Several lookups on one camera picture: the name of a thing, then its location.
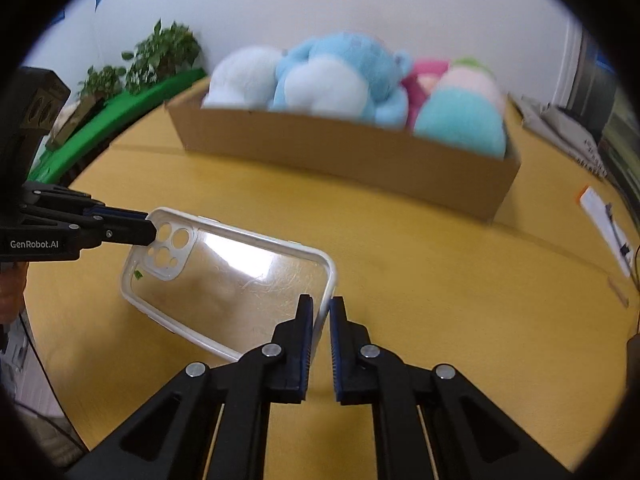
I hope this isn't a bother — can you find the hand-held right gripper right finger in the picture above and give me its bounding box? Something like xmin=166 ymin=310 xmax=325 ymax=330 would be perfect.
xmin=329 ymin=296 xmax=576 ymax=480

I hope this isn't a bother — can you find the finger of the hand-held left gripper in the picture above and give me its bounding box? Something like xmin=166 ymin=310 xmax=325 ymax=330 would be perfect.
xmin=20 ymin=182 xmax=151 ymax=221
xmin=20 ymin=205 xmax=158 ymax=248

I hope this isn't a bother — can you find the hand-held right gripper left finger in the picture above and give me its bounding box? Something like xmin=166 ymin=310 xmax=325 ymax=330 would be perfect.
xmin=65 ymin=294 xmax=315 ymax=480

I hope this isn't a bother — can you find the clear phone case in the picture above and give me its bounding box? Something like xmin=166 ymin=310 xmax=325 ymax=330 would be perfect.
xmin=120 ymin=206 xmax=337 ymax=362

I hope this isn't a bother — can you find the white plush toy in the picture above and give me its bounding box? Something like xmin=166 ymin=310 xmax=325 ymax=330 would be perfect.
xmin=202 ymin=46 xmax=283 ymax=109

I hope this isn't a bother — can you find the cardboard box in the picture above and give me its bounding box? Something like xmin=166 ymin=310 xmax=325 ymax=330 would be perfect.
xmin=165 ymin=77 xmax=522 ymax=222

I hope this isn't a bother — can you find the pink pig plush toy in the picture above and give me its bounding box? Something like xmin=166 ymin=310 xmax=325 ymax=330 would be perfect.
xmin=412 ymin=57 xmax=508 ymax=158

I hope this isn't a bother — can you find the blue plush toy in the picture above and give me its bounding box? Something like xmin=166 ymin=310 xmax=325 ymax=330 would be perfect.
xmin=270 ymin=32 xmax=413 ymax=128

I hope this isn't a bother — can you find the person's left forearm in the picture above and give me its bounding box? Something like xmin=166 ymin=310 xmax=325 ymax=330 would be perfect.
xmin=0 ymin=260 xmax=28 ymax=326

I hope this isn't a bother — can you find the green curved board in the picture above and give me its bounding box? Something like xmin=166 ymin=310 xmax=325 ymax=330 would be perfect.
xmin=27 ymin=67 xmax=208 ymax=183

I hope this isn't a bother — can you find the small potted green plant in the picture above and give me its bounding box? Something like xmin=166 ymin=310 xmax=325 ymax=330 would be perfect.
xmin=77 ymin=65 xmax=128 ymax=101

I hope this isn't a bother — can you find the large potted green plant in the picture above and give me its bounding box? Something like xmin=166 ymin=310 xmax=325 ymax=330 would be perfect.
xmin=122 ymin=20 xmax=203 ymax=93

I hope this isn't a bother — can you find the magenta plush toy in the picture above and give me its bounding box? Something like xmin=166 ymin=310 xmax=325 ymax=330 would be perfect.
xmin=400 ymin=59 xmax=451 ymax=131

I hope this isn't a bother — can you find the cardboard strip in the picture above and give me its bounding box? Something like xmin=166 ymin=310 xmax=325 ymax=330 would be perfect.
xmin=607 ymin=277 xmax=630 ymax=308

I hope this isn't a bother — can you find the white packet with orange edge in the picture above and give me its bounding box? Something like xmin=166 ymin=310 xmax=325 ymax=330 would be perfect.
xmin=575 ymin=185 xmax=633 ymax=278

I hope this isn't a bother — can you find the black device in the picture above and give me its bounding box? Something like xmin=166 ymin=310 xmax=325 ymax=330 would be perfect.
xmin=625 ymin=332 xmax=640 ymax=396

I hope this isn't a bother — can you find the grey cloth bag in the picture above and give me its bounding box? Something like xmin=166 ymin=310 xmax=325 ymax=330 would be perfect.
xmin=515 ymin=95 xmax=608 ymax=178

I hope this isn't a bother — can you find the dark monitor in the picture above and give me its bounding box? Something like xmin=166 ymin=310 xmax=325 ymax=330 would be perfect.
xmin=600 ymin=85 xmax=640 ymax=201

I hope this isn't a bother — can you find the black cable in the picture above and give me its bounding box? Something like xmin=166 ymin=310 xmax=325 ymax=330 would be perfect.
xmin=605 ymin=202 xmax=640 ymax=331

